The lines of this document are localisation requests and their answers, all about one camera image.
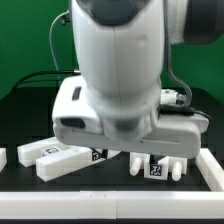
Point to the white chair seat block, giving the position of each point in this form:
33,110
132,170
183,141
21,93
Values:
176,166

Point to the white right border rail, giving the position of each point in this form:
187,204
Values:
211,170

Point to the front long chair side piece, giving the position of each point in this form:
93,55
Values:
70,160

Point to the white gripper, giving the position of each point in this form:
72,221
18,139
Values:
84,118

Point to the rear long chair side piece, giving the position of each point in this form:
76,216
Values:
29,153

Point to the white front border rail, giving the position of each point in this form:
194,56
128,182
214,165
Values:
112,205

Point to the long chair side piece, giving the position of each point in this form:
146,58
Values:
70,160
29,153

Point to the white border rail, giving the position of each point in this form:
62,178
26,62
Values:
211,170
112,205

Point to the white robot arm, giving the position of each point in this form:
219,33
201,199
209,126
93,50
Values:
122,47

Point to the white left border block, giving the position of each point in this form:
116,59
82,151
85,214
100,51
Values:
3,158

